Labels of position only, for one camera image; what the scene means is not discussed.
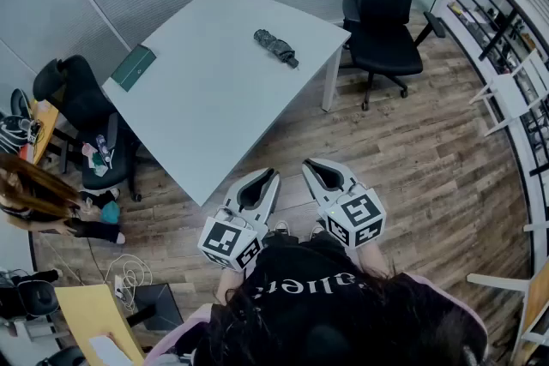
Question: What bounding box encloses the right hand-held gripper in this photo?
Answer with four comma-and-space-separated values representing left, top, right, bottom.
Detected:
301, 158, 387, 249

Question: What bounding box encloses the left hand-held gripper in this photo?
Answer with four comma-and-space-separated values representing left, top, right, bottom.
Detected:
197, 167, 281, 273

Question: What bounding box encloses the dark plaid umbrella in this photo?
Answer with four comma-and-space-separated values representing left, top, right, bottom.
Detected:
252, 28, 300, 70

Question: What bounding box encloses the person's left forearm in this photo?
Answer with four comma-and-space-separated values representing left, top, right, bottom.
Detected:
216, 267, 245, 306

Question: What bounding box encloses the person's right forearm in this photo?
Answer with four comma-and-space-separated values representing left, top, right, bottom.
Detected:
358, 242, 395, 278

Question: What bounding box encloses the white table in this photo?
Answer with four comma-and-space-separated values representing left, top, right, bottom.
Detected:
101, 0, 353, 207

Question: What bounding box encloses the person's black and pink top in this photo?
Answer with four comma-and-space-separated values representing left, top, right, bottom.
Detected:
145, 233, 490, 366

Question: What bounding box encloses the teal cloth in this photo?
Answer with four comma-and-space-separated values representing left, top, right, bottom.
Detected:
100, 201, 121, 225

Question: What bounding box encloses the black mesh office chair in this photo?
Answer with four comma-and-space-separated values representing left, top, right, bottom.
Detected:
338, 0, 447, 112

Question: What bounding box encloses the green cloth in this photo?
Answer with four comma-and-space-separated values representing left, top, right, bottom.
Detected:
89, 152, 109, 177

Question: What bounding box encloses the dark green box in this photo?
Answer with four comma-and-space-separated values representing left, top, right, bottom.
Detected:
110, 44, 157, 93

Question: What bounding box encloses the black office chair with clutter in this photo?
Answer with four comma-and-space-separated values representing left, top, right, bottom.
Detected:
33, 54, 142, 202

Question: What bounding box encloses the yellow desk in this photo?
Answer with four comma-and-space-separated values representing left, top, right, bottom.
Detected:
54, 283, 145, 366
29, 98, 60, 166

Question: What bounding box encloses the white paper sheet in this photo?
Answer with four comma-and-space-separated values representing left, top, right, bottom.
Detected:
88, 334, 135, 366

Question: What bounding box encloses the black metal railing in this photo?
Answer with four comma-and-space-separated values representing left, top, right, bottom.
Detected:
445, 0, 549, 271

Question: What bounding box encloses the black swivel chair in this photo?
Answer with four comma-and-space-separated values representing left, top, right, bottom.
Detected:
0, 269, 61, 321

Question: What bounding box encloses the white and wood chair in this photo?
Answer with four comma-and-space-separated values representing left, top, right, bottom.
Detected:
466, 256, 549, 365

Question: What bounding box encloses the black and white striped bag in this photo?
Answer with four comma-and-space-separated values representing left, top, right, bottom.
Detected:
0, 115, 34, 155

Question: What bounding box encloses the white coiled cable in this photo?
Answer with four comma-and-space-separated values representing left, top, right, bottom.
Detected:
105, 253, 154, 314

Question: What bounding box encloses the black desk base plate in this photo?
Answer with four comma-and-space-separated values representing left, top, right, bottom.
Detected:
126, 282, 184, 332

